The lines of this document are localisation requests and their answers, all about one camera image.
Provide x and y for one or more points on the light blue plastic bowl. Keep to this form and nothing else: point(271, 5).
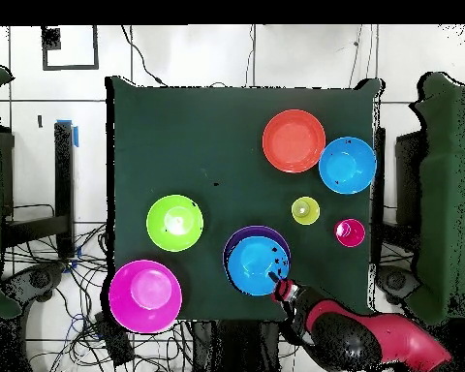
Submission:
point(254, 267)
point(347, 165)

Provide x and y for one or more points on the purple plastic bowl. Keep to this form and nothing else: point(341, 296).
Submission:
point(240, 232)

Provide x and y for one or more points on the yellow plastic cup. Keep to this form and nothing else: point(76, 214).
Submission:
point(305, 210)

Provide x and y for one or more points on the red plastic cup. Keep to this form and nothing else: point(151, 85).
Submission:
point(350, 232)

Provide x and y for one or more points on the large magenta plastic bowl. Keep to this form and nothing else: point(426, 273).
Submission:
point(145, 296)

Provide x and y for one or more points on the orange plastic bowl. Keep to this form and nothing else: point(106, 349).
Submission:
point(293, 141)

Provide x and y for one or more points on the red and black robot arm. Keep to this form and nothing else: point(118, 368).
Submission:
point(345, 341)

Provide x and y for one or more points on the green plastic bowl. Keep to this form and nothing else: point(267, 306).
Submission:
point(174, 223)

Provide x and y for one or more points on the black metal stand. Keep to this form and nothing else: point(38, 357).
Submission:
point(409, 174)
point(64, 174)

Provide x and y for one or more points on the dark green tablecloth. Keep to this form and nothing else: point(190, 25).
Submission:
point(178, 135)

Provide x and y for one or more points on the black power box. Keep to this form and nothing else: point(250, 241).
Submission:
point(116, 345)

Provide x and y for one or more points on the blue tape strip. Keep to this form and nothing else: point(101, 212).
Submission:
point(76, 136)

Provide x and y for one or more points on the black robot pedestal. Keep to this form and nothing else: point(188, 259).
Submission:
point(236, 348)

